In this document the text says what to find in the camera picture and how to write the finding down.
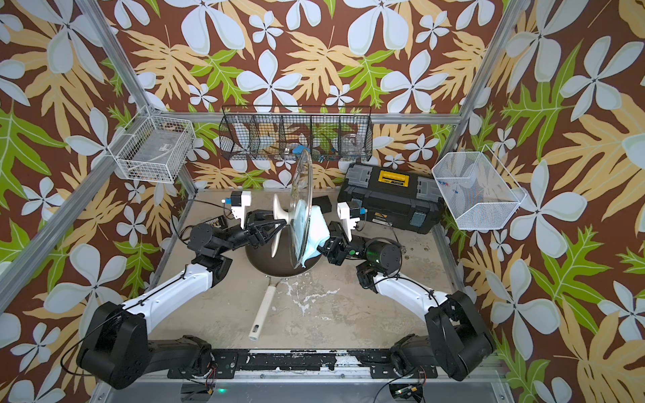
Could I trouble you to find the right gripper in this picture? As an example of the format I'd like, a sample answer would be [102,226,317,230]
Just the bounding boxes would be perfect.
[309,228,383,275]

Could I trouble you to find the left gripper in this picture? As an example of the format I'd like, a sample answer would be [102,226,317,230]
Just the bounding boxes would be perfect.
[216,212,282,259]

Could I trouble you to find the light blue cloth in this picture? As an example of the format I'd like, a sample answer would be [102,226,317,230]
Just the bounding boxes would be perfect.
[292,200,329,267]

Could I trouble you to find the glass pot lid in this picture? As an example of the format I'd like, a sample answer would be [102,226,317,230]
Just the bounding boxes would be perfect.
[273,149,313,268]

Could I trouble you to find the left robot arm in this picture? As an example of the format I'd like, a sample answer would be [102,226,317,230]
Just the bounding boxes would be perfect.
[77,210,289,390]

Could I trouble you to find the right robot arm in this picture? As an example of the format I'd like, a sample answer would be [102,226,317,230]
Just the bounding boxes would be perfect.
[317,222,496,381]

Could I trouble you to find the small black box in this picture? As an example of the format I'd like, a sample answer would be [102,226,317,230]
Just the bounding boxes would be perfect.
[312,196,333,214]

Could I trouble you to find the blue object in basket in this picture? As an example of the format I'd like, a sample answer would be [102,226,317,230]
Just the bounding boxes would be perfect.
[291,144,311,158]

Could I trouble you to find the black toolbox yellow label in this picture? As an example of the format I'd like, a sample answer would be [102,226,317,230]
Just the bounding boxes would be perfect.
[338,163,445,234]

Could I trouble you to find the dark frying pan white handle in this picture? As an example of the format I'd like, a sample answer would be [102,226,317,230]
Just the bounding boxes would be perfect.
[245,211,320,342]

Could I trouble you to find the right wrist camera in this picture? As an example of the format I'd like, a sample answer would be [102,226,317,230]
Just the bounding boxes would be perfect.
[337,201,366,242]

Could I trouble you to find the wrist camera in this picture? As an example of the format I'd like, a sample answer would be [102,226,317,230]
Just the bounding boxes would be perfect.
[337,201,366,242]
[222,191,252,228]

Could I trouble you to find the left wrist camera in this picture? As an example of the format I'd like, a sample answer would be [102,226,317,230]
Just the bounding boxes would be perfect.
[222,191,252,228]

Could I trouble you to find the black wire basket rear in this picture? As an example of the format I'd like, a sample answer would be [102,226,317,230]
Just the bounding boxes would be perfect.
[217,105,374,162]

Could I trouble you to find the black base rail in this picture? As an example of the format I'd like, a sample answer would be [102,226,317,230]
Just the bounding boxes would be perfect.
[167,347,439,379]

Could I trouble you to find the white wire basket left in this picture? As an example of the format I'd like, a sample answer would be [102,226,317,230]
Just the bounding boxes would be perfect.
[110,107,196,184]

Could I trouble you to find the white wire basket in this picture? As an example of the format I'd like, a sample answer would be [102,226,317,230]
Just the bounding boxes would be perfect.
[110,107,196,184]
[432,147,527,232]

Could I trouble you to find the white wire basket right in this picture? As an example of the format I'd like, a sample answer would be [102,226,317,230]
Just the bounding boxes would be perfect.
[432,147,527,232]

